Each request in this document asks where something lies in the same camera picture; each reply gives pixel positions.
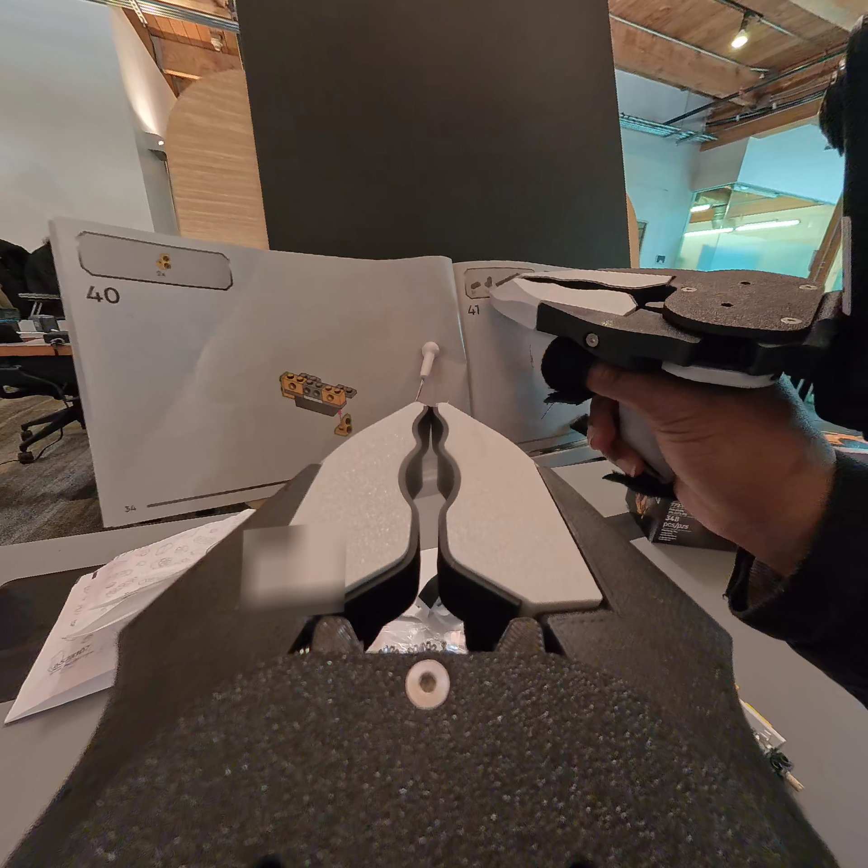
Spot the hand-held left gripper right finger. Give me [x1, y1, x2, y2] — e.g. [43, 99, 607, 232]
[432, 402, 604, 651]

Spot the person's right forearm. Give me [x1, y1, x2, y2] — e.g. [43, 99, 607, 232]
[726, 444, 868, 693]

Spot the clear bag of dark parts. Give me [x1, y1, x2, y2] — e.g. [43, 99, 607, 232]
[376, 576, 469, 655]

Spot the white paper bag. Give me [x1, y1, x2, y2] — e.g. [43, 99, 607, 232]
[3, 509, 255, 725]

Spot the person's right hand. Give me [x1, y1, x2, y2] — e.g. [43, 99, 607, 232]
[586, 366, 840, 579]

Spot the black office chair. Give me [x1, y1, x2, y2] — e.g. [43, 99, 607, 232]
[0, 366, 85, 465]

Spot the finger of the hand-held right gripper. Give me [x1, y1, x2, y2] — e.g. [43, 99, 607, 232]
[488, 280, 643, 333]
[525, 269, 676, 291]

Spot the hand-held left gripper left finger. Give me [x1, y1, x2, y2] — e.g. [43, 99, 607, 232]
[288, 403, 431, 635]

